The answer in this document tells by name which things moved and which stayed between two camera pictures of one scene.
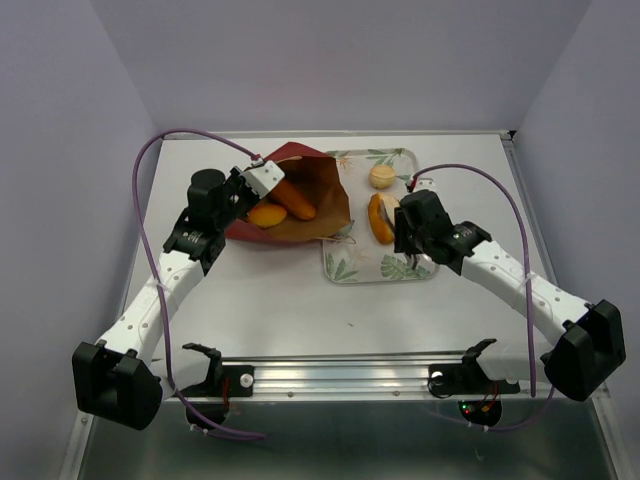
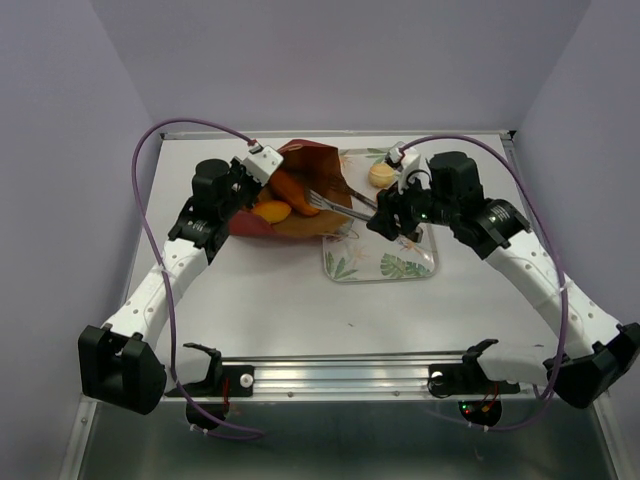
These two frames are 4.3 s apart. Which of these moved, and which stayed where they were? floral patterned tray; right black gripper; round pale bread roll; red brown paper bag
Moved: right black gripper
Stayed: floral patterned tray; round pale bread roll; red brown paper bag
